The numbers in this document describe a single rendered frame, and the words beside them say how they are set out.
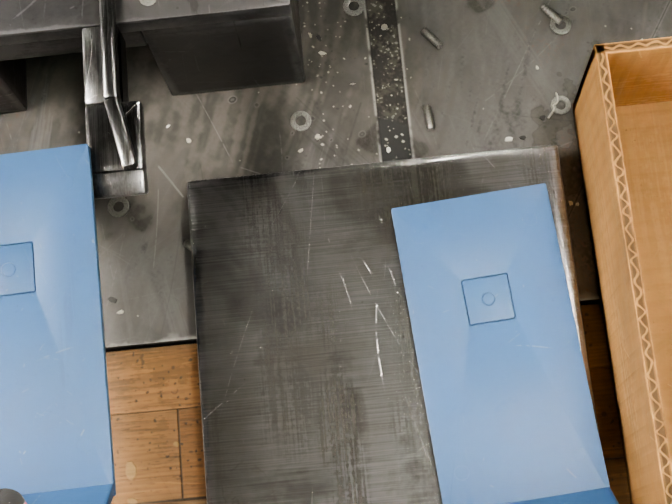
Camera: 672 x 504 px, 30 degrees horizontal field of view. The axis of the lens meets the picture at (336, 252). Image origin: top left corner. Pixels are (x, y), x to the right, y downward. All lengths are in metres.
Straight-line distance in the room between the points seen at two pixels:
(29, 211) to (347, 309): 0.14
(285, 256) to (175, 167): 0.08
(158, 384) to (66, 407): 0.09
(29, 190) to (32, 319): 0.05
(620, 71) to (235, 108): 0.18
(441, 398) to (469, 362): 0.02
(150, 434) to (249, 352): 0.06
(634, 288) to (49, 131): 0.29
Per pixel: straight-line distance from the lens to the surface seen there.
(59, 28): 0.55
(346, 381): 0.55
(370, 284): 0.56
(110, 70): 0.53
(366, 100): 0.60
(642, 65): 0.56
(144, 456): 0.58
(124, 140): 0.51
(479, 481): 0.54
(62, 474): 0.49
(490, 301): 0.55
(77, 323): 0.50
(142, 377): 0.58
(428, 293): 0.55
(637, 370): 0.52
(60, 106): 0.63
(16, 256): 0.51
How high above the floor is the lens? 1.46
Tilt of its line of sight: 75 degrees down
